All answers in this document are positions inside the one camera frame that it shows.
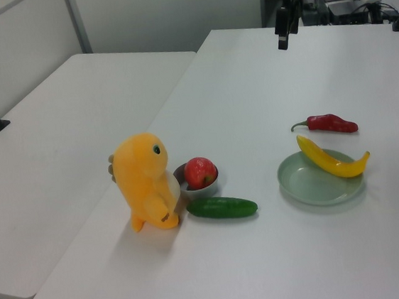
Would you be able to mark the orange plush toy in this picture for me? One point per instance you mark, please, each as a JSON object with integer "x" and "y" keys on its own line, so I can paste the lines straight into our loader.
{"x": 141, "y": 177}

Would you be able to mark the pale green plastic plate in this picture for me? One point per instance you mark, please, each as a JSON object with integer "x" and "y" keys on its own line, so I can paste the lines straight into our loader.
{"x": 310, "y": 187}

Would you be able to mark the black equipment box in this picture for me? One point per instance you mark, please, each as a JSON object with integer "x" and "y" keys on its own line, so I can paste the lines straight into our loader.
{"x": 352, "y": 10}

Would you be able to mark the red apple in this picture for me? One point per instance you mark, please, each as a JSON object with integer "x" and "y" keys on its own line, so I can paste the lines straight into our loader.
{"x": 199, "y": 172}

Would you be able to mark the red chili pepper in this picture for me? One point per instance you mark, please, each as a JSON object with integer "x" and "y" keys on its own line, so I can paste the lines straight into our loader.
{"x": 329, "y": 123}

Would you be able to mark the white side table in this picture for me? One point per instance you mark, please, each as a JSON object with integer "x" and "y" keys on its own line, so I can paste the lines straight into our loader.
{"x": 59, "y": 135}

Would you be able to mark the small grey bowl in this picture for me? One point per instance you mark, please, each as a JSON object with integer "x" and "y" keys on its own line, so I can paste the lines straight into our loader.
{"x": 204, "y": 193}

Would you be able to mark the green cucumber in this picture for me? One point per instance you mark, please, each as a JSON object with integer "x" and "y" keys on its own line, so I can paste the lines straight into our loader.
{"x": 223, "y": 207}

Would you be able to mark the yellow banana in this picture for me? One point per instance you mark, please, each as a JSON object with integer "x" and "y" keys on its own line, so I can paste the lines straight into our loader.
{"x": 329, "y": 162}

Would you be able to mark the grey partition post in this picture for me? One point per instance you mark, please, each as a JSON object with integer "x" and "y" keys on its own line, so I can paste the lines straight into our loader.
{"x": 77, "y": 23}

